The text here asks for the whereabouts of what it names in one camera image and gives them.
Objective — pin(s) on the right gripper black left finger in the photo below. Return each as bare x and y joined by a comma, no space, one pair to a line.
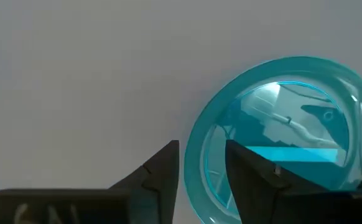
75,207

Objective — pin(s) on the blue transparent plastic plate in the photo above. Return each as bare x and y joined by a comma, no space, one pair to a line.
262,71

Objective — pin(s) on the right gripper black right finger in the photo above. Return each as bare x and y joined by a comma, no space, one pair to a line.
277,205

